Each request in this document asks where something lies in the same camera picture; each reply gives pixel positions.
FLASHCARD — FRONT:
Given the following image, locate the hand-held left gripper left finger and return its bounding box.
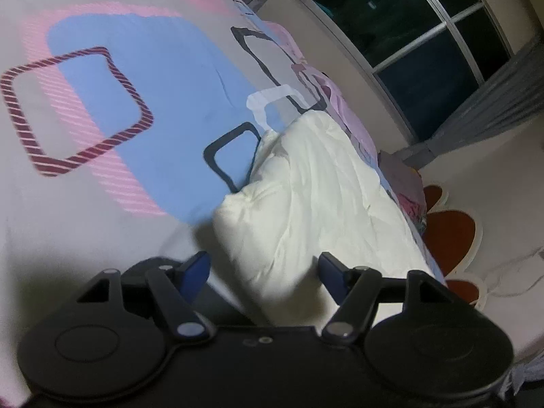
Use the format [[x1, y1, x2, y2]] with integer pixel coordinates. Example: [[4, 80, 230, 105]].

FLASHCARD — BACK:
[[76, 251, 217, 343]]

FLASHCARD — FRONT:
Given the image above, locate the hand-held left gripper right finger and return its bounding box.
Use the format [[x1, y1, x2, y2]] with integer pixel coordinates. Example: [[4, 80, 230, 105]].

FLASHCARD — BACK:
[[319, 252, 462, 346]]

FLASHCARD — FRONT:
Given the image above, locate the white duvet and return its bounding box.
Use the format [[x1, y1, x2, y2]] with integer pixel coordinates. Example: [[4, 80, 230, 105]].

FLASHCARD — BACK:
[[212, 110, 447, 328]]

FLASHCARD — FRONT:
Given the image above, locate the pile of clothes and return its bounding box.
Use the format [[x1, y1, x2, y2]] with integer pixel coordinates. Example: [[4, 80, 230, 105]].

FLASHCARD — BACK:
[[376, 149, 428, 235]]

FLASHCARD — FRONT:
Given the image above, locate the red and white floor mat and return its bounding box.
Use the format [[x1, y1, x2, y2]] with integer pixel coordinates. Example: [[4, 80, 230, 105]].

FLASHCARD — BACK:
[[419, 183, 490, 312]]

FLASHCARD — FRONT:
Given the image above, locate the patterned bed sheet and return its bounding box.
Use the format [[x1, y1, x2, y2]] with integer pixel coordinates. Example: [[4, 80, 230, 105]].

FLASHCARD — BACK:
[[0, 0, 449, 396]]

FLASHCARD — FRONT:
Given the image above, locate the window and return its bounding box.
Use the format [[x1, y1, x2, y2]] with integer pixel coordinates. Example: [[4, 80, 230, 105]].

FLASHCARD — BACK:
[[291, 0, 518, 144]]

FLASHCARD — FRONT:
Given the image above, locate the white cable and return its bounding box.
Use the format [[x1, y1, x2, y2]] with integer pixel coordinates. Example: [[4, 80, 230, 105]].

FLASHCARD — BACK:
[[483, 255, 544, 298]]

